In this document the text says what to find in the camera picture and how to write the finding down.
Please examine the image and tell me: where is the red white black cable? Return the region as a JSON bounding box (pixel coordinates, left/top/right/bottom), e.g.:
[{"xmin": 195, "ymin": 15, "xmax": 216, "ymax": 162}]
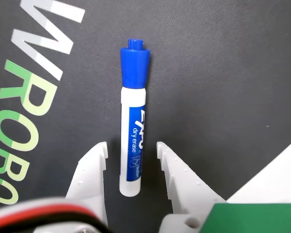
[{"xmin": 0, "ymin": 196, "xmax": 107, "ymax": 233}]

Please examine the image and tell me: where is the blue Expo dry-erase marker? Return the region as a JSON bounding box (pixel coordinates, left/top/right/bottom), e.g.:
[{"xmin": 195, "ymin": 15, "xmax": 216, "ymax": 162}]
[{"xmin": 118, "ymin": 38, "xmax": 152, "ymax": 197}]

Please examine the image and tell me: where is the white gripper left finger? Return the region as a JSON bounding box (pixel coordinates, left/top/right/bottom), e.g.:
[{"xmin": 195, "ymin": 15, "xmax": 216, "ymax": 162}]
[{"xmin": 65, "ymin": 142, "xmax": 109, "ymax": 230}]

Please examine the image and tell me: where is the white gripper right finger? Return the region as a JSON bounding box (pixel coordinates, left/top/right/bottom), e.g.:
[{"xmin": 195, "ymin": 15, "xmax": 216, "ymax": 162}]
[{"xmin": 156, "ymin": 141, "xmax": 226, "ymax": 233}]

